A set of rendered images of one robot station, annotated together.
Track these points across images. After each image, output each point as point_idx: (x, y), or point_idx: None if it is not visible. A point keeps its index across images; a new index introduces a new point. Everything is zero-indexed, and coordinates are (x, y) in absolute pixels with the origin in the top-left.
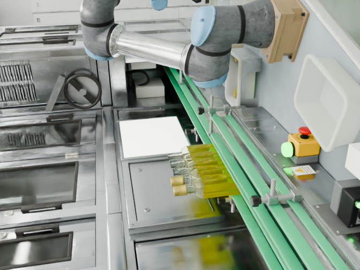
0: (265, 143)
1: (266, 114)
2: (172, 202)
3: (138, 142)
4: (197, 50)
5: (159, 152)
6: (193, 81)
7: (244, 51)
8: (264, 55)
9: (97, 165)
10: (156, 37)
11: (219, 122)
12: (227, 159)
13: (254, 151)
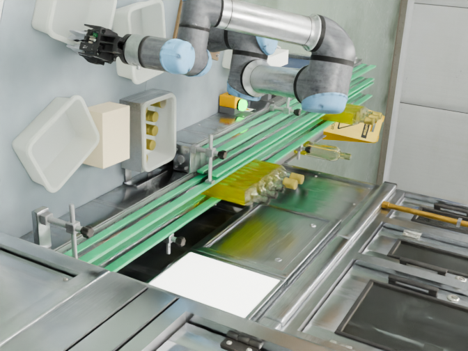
0: (232, 121)
1: (180, 131)
2: (283, 221)
3: (234, 294)
4: (267, 59)
5: (228, 267)
6: (258, 99)
7: (139, 97)
8: (213, 57)
9: (317, 301)
10: (280, 67)
11: (223, 147)
12: (245, 156)
13: (243, 127)
